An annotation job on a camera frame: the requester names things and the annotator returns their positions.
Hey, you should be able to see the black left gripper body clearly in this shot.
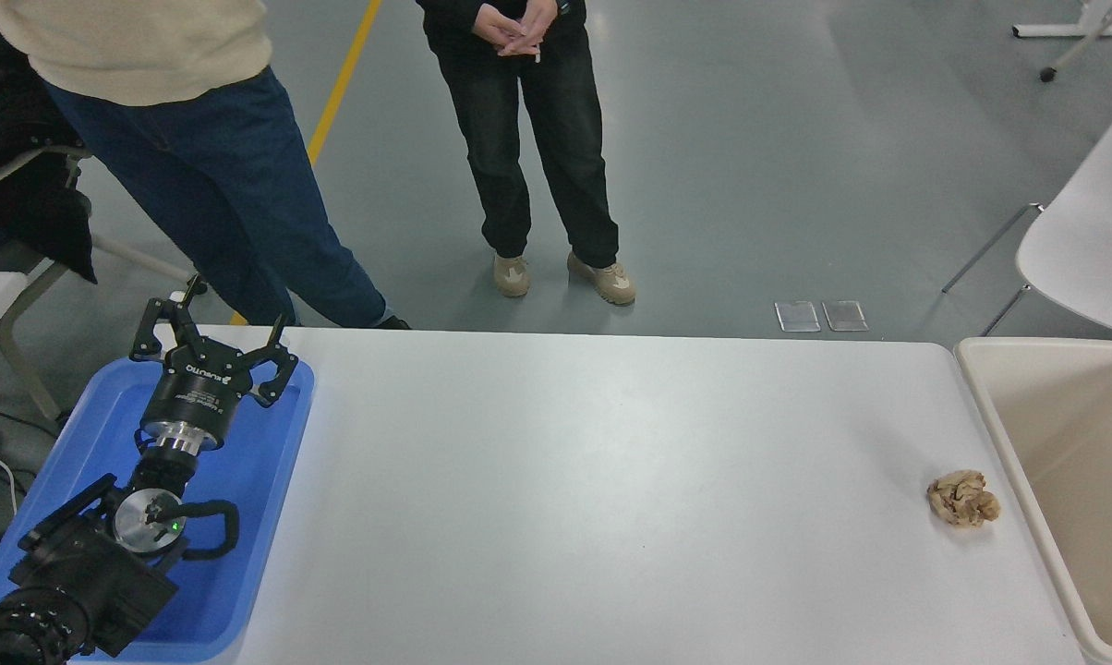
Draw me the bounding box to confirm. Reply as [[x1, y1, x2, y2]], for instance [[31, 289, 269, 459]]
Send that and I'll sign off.
[[142, 338, 253, 438]]

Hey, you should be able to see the clear floor plate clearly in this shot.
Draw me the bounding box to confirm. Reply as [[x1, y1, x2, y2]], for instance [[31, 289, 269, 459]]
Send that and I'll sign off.
[[822, 299, 869, 333], [775, 300, 822, 333]]

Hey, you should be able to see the person's right hand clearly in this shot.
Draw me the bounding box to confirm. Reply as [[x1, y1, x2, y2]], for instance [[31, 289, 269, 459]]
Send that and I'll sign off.
[[471, 4, 535, 57]]

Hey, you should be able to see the person's left hand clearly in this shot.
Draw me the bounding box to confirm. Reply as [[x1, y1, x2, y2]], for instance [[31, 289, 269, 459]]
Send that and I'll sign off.
[[498, 0, 559, 55]]

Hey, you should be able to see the large pale bin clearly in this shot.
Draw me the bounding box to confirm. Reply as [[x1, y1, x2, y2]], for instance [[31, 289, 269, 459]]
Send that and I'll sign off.
[[953, 336, 1112, 665]]

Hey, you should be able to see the blue plastic tray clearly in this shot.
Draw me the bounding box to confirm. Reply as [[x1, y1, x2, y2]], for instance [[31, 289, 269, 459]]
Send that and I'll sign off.
[[0, 356, 317, 664]]

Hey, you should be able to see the crumpled tan paper ball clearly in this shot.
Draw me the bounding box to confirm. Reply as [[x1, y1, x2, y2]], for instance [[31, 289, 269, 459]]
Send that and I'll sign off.
[[926, 469, 1001, 528]]

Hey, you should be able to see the black jacket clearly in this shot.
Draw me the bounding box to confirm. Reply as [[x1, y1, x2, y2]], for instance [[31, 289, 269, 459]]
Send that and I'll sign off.
[[0, 28, 100, 283]]

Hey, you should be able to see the white shell chair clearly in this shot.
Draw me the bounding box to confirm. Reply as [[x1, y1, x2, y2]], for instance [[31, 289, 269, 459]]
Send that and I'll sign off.
[[942, 79, 1112, 341]]

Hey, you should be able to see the white stand base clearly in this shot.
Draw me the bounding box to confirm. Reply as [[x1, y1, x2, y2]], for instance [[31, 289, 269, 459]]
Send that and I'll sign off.
[[1013, 0, 1112, 84]]

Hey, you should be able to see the pale frame chair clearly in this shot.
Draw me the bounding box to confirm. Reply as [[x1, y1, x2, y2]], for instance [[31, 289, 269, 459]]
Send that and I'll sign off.
[[0, 143, 195, 421]]

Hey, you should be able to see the black floor cable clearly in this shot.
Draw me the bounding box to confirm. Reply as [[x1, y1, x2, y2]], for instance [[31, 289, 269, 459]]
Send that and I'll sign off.
[[0, 403, 60, 428]]

